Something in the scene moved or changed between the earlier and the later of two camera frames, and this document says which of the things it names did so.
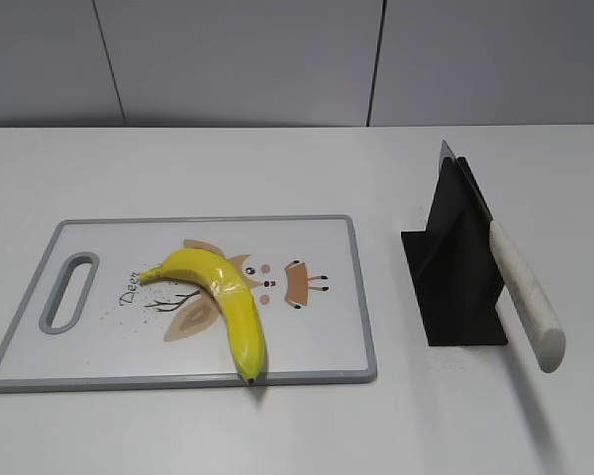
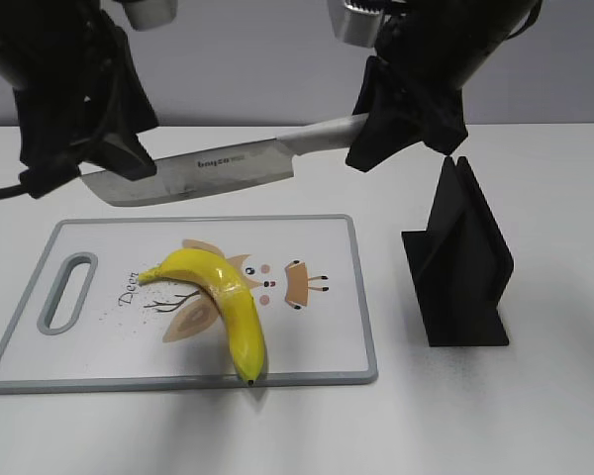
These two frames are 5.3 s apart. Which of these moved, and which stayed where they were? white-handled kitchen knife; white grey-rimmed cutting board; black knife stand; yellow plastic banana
Moved: white-handled kitchen knife
Stayed: yellow plastic banana; white grey-rimmed cutting board; black knife stand
